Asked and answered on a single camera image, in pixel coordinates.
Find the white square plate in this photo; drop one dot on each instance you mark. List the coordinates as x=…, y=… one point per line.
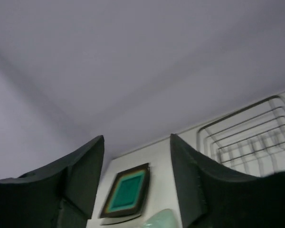
x=123, y=222

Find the light blue rectangular plate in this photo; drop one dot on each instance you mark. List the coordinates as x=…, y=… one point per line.
x=162, y=219

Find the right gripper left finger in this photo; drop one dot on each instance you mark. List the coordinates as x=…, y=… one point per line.
x=78, y=187

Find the wire dish rack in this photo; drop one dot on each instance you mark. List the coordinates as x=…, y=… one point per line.
x=250, y=140

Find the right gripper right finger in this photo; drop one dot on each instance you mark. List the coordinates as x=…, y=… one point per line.
x=210, y=195

